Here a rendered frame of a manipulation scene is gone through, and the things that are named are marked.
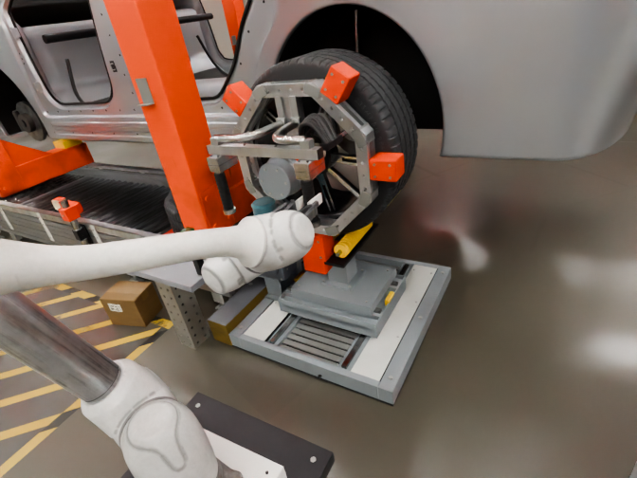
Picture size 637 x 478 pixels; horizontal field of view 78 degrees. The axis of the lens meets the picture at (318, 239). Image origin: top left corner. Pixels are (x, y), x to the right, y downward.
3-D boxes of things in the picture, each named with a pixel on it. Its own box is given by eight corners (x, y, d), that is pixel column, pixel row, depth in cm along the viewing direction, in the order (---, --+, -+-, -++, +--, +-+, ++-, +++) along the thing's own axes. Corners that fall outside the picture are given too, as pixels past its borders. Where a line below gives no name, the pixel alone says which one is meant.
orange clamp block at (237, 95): (260, 98, 141) (242, 80, 141) (245, 103, 136) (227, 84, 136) (252, 112, 146) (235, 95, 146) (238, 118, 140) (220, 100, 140)
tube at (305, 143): (341, 129, 123) (337, 93, 118) (309, 150, 109) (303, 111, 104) (294, 128, 132) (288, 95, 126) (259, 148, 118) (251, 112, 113)
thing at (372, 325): (406, 289, 192) (406, 273, 187) (377, 340, 166) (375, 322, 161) (318, 270, 217) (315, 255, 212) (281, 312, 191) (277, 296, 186)
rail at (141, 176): (314, 212, 259) (309, 181, 248) (310, 216, 255) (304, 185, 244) (96, 183, 381) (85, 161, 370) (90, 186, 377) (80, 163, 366)
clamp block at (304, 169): (326, 169, 117) (323, 152, 114) (310, 181, 110) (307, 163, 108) (312, 168, 119) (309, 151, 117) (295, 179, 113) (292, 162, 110)
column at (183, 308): (209, 335, 196) (184, 266, 175) (195, 349, 189) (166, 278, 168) (195, 330, 201) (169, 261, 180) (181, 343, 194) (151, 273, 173)
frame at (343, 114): (382, 234, 143) (371, 74, 116) (374, 244, 138) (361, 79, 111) (263, 216, 170) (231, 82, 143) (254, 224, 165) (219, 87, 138)
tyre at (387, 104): (284, 22, 148) (263, 171, 191) (245, 29, 131) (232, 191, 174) (448, 87, 131) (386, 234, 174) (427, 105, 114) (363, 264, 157)
